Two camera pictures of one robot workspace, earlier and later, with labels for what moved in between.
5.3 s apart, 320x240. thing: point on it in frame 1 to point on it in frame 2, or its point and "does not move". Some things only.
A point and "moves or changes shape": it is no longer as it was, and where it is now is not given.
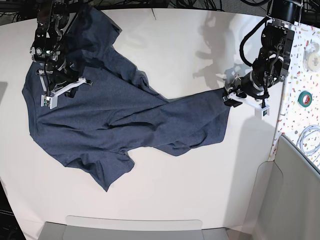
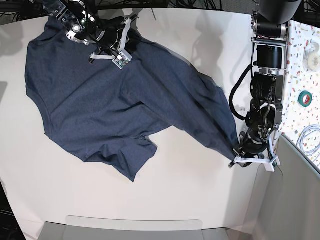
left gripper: (57, 77) to (115, 36)
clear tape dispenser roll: (311, 59) does not move
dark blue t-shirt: (96, 125) moves or changes shape
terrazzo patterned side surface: (299, 119) does not move
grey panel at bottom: (78, 227) does not move
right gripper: (246, 89) to (255, 147)
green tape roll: (308, 100) does not move
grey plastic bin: (286, 200) does not move
